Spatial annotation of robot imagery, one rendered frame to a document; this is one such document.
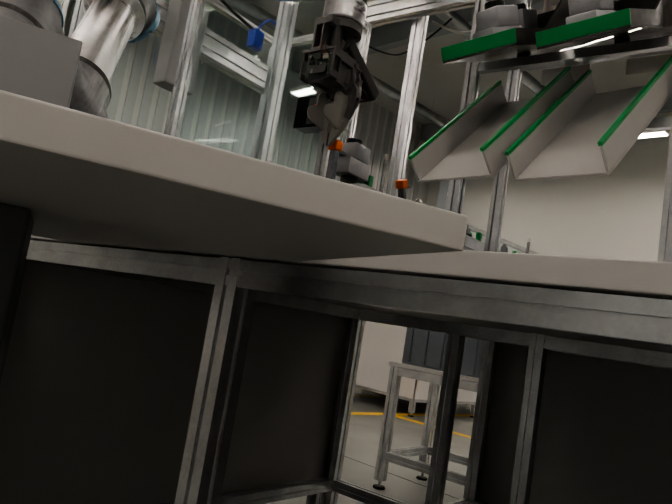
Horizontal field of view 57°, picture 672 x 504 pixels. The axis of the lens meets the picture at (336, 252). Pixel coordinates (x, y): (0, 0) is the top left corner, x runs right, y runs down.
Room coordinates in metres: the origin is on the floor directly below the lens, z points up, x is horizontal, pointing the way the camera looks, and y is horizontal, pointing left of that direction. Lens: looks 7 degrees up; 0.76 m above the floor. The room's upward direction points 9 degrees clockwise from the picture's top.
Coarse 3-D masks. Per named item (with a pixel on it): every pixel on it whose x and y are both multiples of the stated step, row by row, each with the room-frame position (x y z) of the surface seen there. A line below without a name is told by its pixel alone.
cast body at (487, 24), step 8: (496, 0) 0.86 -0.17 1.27; (488, 8) 0.86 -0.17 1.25; (496, 8) 0.85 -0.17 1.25; (504, 8) 0.86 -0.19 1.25; (512, 8) 0.86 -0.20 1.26; (480, 16) 0.88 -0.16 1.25; (488, 16) 0.86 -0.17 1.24; (496, 16) 0.85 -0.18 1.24; (504, 16) 0.86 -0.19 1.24; (512, 16) 0.87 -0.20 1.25; (480, 24) 0.88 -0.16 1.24; (488, 24) 0.87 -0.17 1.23; (496, 24) 0.86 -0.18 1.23; (504, 24) 0.86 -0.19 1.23; (512, 24) 0.87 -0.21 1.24; (480, 32) 0.87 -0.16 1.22; (488, 32) 0.86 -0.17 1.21; (496, 32) 0.85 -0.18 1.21
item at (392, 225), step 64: (0, 128) 0.34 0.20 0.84; (64, 128) 0.36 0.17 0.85; (128, 128) 0.37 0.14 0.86; (0, 192) 0.59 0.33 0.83; (64, 192) 0.51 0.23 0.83; (128, 192) 0.46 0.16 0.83; (192, 192) 0.41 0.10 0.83; (256, 192) 0.41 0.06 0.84; (320, 192) 0.43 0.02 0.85; (256, 256) 0.83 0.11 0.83; (320, 256) 0.69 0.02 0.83
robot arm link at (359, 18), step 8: (328, 0) 1.01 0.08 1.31; (336, 0) 1.00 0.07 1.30; (344, 0) 1.00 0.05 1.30; (352, 0) 1.00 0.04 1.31; (360, 0) 1.01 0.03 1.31; (328, 8) 1.01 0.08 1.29; (336, 8) 1.00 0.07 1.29; (344, 8) 1.00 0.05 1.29; (352, 8) 1.00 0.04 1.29; (360, 8) 1.01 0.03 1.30; (344, 16) 1.00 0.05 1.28; (352, 16) 1.00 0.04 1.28; (360, 16) 1.01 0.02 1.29; (360, 24) 1.02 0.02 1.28
